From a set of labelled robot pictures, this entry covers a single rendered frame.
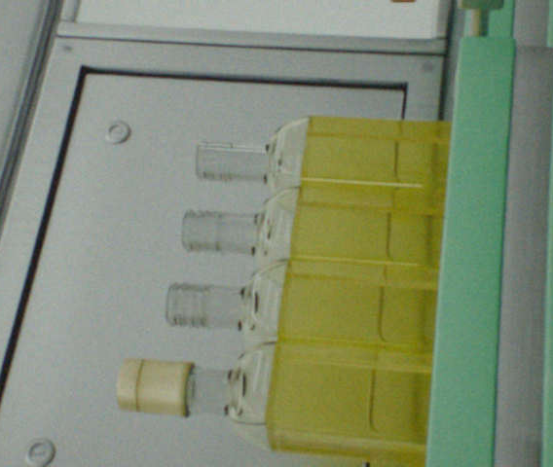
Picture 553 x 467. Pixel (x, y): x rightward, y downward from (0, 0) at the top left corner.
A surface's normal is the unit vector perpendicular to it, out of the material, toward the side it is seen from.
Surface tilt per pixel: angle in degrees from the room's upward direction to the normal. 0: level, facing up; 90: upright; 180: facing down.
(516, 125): 90
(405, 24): 90
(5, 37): 90
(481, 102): 90
